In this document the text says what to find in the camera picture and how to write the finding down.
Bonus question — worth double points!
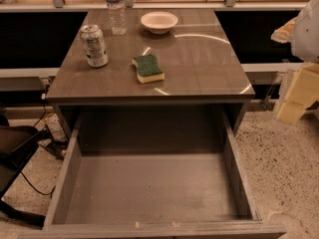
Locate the green and yellow sponge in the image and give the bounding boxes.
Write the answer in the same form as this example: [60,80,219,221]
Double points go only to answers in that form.
[132,54,164,84]

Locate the grey cabinet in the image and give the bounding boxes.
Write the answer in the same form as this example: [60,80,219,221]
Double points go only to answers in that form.
[48,9,254,132]

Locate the open grey top drawer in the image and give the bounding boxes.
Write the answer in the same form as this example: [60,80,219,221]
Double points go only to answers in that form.
[19,105,286,239]

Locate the white paper bowl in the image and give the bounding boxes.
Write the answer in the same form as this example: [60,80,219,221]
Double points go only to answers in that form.
[141,11,178,35]

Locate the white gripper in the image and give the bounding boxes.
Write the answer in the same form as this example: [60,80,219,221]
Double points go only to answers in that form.
[270,0,319,124]

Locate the clear plastic water bottle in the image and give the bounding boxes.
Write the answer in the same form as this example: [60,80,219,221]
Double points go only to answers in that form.
[106,0,128,35]

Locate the black chair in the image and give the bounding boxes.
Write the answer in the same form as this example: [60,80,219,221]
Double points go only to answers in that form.
[0,115,45,227]

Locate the silver soda can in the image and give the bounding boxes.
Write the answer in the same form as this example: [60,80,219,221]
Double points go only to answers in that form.
[80,24,108,68]

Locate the clear acrylic bracket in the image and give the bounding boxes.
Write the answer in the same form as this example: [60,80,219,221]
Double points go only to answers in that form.
[261,72,285,111]

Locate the black floor cable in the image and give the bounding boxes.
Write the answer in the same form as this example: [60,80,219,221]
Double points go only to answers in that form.
[19,83,56,199]

